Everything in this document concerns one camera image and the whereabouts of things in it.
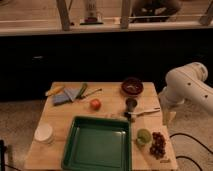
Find green square tray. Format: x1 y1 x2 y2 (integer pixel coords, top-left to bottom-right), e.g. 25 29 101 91
61 116 132 171

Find dark red grapes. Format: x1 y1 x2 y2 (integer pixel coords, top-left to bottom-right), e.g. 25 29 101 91
150 132 166 159

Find black floor cable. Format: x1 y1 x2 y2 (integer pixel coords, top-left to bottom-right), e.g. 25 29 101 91
169 132 213 171

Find dark red bowl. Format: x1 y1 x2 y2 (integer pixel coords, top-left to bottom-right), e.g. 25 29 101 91
121 77 144 96

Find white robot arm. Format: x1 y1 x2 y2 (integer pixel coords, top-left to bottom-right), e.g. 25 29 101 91
158 62 213 125

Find blue folded cloth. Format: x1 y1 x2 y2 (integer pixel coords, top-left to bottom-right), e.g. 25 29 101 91
52 88 80 106

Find white paper cup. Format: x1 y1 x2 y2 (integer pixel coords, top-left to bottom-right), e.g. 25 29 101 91
34 123 53 144

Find red apple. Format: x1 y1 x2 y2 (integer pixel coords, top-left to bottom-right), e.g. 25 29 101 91
90 99 101 110

